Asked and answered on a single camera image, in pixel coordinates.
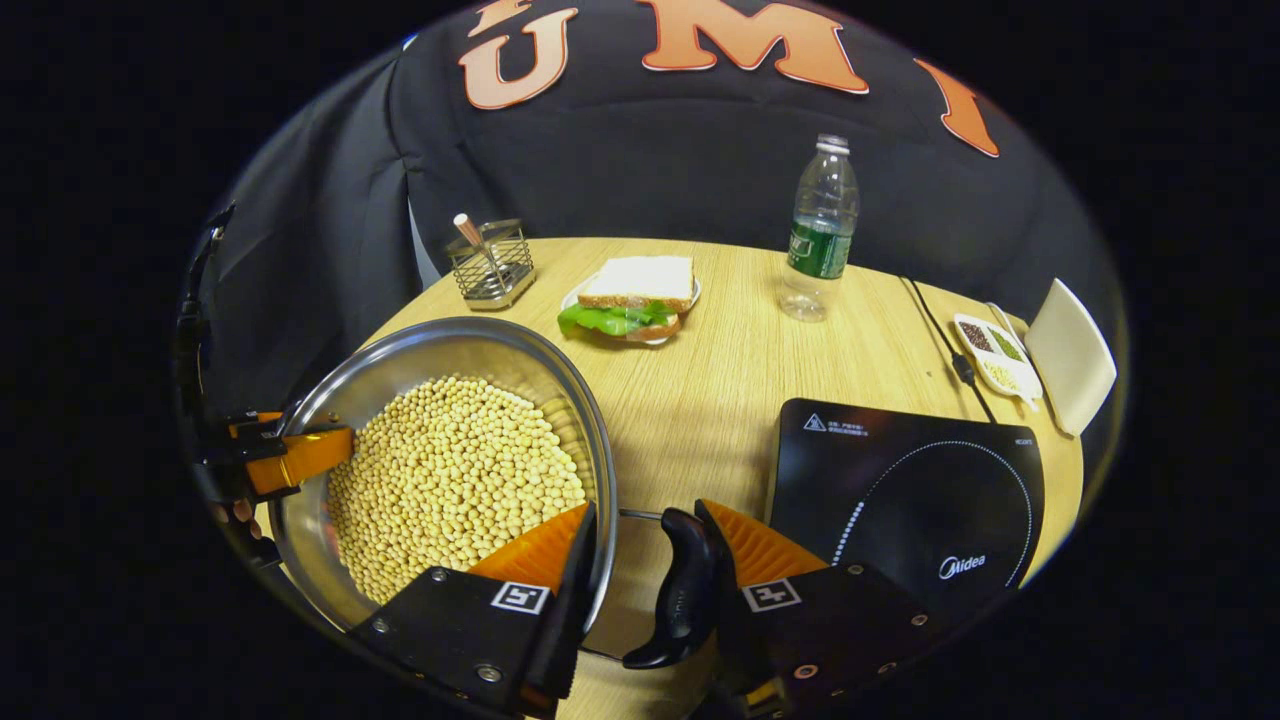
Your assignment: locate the white divided bean dish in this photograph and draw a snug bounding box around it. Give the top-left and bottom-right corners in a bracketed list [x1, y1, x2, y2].
[952, 312, 1045, 414]

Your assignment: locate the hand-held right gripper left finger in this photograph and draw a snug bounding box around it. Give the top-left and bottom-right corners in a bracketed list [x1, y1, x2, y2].
[348, 500, 600, 717]

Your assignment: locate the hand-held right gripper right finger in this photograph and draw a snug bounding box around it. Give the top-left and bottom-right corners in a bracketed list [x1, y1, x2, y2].
[694, 498, 947, 717]

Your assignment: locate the wire mesh holder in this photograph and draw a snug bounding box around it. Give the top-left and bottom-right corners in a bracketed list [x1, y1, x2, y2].
[444, 212, 538, 312]

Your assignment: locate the black induction cooktop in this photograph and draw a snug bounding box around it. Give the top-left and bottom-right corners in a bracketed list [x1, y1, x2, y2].
[764, 397, 1047, 623]

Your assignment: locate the black power cable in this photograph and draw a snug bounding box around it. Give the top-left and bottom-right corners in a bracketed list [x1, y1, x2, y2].
[899, 275, 999, 425]

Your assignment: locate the steel pot with soybeans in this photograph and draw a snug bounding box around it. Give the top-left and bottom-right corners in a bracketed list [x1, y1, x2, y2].
[267, 316, 737, 672]

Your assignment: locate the clear plastic water bottle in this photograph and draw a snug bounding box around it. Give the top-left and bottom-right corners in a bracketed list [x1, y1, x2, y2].
[778, 133, 861, 324]

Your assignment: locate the sandwich with lettuce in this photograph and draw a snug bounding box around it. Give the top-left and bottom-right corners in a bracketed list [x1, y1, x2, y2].
[556, 255, 697, 344]

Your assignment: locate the white rectangular device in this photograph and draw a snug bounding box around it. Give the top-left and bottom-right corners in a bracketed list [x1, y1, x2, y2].
[1022, 277, 1119, 438]

